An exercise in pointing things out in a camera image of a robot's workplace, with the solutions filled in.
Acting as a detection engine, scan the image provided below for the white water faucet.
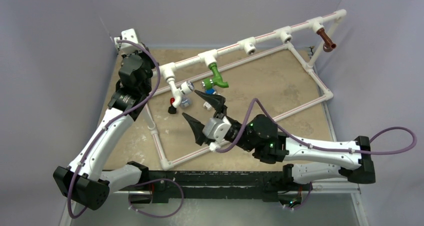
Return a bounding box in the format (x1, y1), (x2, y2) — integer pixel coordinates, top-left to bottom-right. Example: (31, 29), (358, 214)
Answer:
(166, 77), (195, 108)

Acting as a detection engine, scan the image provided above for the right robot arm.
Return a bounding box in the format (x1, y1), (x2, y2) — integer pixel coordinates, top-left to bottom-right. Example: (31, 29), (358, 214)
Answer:
(182, 90), (376, 190)

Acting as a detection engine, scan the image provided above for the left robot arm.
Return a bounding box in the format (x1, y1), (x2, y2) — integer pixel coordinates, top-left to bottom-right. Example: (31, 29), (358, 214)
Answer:
(53, 50), (157, 211)

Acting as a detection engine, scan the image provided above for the green water faucet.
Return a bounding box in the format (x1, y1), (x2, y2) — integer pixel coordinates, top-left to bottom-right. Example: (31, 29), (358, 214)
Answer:
(201, 62), (229, 91)

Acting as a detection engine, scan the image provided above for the brown water faucet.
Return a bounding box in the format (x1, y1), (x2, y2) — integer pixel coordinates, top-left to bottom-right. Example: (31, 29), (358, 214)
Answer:
(316, 28), (337, 53)

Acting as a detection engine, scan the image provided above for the black faucet red knob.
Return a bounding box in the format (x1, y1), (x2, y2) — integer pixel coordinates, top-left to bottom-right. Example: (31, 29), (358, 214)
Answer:
(167, 97), (177, 115)

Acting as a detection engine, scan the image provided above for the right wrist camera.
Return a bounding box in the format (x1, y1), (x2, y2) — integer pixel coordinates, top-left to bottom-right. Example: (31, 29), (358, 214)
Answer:
(202, 116), (232, 152)

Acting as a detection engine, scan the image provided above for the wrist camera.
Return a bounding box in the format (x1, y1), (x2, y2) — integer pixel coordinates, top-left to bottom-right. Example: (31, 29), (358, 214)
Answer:
(113, 28), (139, 55)
(202, 116), (232, 152)

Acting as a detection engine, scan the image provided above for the white faucet blue handle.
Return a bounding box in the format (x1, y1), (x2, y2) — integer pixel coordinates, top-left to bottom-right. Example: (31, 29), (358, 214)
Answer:
(203, 88), (219, 111)

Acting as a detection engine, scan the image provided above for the white pipe frame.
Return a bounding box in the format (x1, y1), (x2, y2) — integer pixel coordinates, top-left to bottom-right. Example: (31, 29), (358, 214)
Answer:
(142, 9), (348, 171)

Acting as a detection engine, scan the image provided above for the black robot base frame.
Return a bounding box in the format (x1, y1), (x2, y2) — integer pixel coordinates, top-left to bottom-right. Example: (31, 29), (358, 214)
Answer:
(125, 164), (313, 206)

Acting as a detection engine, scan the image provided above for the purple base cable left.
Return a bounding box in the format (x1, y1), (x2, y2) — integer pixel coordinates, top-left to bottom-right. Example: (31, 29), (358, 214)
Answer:
(128, 178), (185, 219)

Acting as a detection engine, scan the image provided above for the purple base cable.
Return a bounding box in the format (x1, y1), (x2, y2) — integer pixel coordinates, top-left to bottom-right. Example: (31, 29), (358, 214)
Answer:
(283, 181), (314, 212)
(128, 178), (185, 219)

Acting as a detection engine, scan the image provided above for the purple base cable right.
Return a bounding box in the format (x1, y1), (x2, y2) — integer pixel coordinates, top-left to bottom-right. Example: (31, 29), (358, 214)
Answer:
(283, 181), (314, 212)

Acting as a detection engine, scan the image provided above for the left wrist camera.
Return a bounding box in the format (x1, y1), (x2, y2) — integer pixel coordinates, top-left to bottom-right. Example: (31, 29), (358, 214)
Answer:
(113, 28), (139, 55)

